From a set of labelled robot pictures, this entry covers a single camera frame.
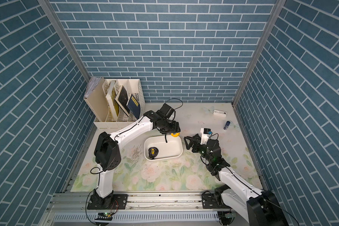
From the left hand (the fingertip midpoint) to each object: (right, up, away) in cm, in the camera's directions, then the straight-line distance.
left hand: (180, 131), depth 86 cm
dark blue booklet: (-35, +18, +18) cm, 43 cm away
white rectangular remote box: (+33, +12, +25) cm, 43 cm away
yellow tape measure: (-2, -2, 0) cm, 3 cm away
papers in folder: (-58, +31, +5) cm, 65 cm away
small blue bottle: (+34, +3, +13) cm, 36 cm away
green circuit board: (-40, -42, -14) cm, 60 cm away
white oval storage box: (-5, -13, +4) cm, 14 cm away
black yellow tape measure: (-17, -13, +2) cm, 22 cm away
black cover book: (-42, +22, +14) cm, 50 cm away
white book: (-45, +19, +4) cm, 49 cm away
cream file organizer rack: (-45, +18, +9) cm, 49 cm away
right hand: (+6, -4, -4) cm, 8 cm away
